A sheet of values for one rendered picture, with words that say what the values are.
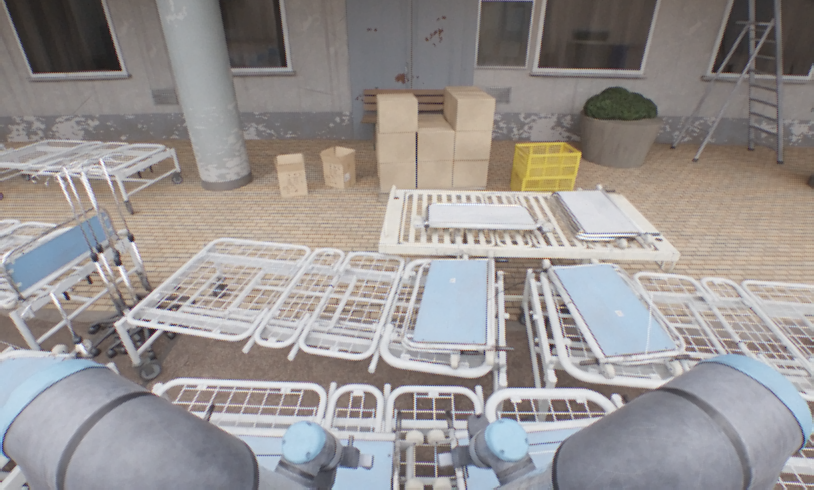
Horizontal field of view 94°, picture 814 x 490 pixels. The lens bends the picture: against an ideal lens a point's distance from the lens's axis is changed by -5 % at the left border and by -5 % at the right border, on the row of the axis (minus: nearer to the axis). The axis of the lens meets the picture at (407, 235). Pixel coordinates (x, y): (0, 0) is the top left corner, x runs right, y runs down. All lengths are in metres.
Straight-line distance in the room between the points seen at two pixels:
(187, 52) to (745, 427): 4.91
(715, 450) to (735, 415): 0.05
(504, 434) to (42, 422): 0.80
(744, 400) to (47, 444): 0.67
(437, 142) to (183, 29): 2.80
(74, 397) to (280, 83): 6.60
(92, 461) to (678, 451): 0.52
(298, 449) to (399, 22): 6.04
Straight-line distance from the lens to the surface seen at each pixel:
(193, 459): 0.47
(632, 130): 6.01
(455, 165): 4.44
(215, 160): 5.16
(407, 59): 6.53
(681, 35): 7.62
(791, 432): 0.56
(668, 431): 0.47
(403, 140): 4.25
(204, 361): 2.86
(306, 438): 1.00
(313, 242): 3.82
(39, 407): 0.55
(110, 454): 0.47
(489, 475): 1.54
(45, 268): 3.18
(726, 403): 0.51
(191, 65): 4.96
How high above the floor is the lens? 1.89
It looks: 30 degrees down
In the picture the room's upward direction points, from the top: straight up
